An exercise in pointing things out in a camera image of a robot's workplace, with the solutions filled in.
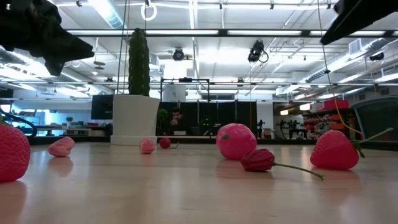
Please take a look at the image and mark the white ceiling vent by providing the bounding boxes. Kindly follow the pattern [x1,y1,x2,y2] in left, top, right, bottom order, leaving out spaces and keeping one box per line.
[348,38,371,55]

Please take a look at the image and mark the pink lumpy toy fruit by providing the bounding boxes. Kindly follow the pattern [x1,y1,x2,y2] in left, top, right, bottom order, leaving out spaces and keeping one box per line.
[47,136,75,157]

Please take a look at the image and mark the black curved arm cable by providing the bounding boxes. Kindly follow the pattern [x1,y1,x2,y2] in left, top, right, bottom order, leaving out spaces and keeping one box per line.
[0,107,38,138]

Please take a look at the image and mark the background desk with clutter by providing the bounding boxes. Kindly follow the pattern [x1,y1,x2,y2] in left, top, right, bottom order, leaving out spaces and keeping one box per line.
[30,124,108,137]

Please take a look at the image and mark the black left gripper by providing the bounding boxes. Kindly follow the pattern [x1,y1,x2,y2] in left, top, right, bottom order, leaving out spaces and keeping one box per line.
[0,0,95,77]

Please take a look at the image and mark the dark red toy pepper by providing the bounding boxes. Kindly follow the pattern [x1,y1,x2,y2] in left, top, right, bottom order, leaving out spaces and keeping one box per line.
[240,148,325,181]

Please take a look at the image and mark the storage rack with bins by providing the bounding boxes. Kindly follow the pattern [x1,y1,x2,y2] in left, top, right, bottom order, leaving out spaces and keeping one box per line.
[302,107,356,140]

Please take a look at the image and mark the thin hanging cables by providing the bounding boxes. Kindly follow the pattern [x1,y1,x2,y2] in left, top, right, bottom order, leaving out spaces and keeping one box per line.
[116,0,129,94]

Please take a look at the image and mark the small red toy cherry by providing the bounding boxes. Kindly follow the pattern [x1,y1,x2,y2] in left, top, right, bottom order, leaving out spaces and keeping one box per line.
[159,138,180,149]

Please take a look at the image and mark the white plant pot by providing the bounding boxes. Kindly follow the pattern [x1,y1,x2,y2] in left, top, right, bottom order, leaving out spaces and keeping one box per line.
[110,94,161,146]

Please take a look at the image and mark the black partition panels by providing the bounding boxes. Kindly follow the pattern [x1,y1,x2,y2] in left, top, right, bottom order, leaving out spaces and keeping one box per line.
[157,101,258,139]

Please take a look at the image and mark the overhead light bar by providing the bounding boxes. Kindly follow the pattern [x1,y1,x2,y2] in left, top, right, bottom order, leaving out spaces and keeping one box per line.
[65,29,398,39]

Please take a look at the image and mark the white cylinder column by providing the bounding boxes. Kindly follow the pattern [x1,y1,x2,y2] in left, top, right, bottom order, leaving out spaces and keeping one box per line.
[162,84,187,103]

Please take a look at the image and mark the black table edge rail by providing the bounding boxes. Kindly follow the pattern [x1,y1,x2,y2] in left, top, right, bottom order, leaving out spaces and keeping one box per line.
[29,135,398,151]

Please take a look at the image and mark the red toy strawberry green stem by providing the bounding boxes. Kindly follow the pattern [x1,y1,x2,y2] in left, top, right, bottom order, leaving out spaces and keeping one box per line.
[310,127,394,171]

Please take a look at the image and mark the tall green cactus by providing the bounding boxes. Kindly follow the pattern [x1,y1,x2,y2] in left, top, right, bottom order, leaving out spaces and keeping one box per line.
[128,27,151,96]

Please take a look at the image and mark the yellow hanging cable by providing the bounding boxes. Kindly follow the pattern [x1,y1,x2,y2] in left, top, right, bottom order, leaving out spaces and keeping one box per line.
[316,0,364,136]

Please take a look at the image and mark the small green potted plant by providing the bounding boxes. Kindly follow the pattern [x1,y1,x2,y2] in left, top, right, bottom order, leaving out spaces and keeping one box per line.
[157,108,169,135]

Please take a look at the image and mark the big round pink toy fruit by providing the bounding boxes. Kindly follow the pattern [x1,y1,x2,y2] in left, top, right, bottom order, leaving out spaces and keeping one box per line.
[216,123,258,161]

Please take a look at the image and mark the black wall monitor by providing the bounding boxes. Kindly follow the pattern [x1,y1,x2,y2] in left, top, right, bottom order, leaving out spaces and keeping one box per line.
[91,95,114,121]

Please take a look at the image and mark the black equipment table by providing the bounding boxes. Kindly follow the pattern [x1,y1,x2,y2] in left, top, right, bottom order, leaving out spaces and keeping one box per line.
[278,119,309,140]

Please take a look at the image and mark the black ceiling lamp with cable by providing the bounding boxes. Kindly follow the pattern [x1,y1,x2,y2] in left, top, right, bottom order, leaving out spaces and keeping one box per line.
[248,39,270,64]

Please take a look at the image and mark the grey mesh office chair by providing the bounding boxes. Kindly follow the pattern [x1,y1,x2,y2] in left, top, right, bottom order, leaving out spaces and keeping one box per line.
[352,95,398,144]

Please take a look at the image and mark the silver ceiling duct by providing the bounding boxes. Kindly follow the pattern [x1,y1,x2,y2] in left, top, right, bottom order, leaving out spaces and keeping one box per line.
[88,0,125,29]

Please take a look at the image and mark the red storage bins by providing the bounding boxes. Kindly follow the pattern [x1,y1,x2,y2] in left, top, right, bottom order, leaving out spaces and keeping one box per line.
[317,99,349,112]

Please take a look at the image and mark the white hanging ring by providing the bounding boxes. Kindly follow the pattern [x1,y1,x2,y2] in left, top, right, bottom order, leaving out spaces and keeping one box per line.
[141,2,158,22]

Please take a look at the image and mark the round black ceiling lamp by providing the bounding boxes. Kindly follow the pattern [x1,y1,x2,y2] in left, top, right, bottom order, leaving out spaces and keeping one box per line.
[172,47,186,62]

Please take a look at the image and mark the small pink toy raspberry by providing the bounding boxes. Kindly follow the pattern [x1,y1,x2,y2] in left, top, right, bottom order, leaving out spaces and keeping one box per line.
[139,138,156,155]

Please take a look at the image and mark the large red toy strawberry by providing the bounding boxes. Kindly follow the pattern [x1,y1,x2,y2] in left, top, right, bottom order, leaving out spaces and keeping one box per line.
[0,123,31,184]

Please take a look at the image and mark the person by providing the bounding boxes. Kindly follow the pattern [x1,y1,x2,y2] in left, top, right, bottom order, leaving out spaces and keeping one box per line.
[167,107,189,136]

